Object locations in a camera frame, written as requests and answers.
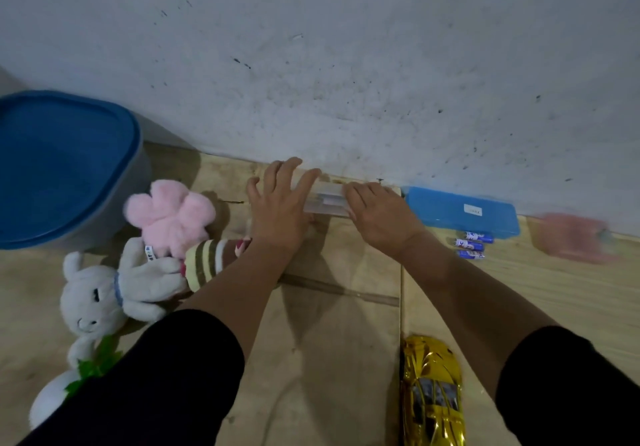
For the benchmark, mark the person's left hand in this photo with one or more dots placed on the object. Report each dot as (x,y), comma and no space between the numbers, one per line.
(280,215)

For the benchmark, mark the person's right hand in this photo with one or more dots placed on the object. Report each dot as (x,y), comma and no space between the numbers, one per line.
(385,220)

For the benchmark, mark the clear plastic box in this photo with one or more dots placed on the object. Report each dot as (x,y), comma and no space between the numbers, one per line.
(325,200)

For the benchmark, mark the blue plastic box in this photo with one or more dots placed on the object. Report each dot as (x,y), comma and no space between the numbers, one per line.
(450,213)

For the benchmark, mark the gold toy car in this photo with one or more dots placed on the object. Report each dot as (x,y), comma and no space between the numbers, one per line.
(430,390)

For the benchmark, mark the pink plastic box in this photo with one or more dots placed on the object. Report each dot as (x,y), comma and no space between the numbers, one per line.
(565,238)

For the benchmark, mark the person's right forearm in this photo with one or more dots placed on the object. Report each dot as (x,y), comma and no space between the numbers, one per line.
(465,300)

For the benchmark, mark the person's left forearm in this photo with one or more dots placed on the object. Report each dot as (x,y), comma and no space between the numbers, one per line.
(235,300)

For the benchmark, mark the brown striped plush toy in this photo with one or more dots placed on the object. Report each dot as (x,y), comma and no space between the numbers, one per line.
(205,260)

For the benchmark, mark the pink plush toy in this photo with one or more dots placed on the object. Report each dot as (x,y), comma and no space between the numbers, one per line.
(170,215)

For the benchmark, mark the white plush rabbit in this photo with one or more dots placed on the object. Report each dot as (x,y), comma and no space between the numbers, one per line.
(92,300)

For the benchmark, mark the person's black left sleeve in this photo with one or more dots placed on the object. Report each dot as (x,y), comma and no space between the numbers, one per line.
(160,385)

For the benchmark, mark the person's black sleeve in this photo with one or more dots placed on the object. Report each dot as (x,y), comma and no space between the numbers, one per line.
(160,385)
(565,390)

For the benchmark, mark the person's black right sleeve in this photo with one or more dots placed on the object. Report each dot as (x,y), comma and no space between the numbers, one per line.
(565,390)

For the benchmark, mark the grey bin with blue lid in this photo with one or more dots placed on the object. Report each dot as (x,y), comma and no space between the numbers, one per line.
(60,160)

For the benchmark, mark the artificial plant in white pot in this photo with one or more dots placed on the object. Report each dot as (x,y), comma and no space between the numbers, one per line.
(47,400)

